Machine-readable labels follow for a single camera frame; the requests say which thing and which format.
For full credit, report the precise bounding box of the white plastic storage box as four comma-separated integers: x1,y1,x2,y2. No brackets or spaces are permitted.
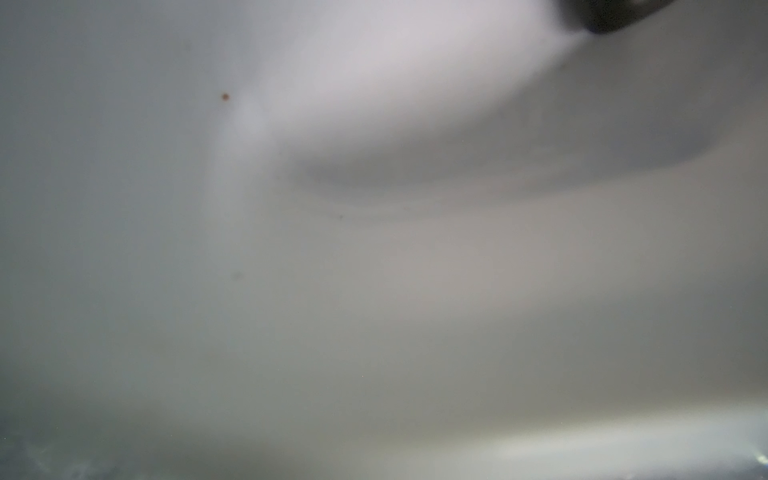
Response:
1,1,767,479

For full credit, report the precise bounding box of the black car key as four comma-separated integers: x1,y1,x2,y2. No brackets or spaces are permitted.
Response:
553,0,674,35

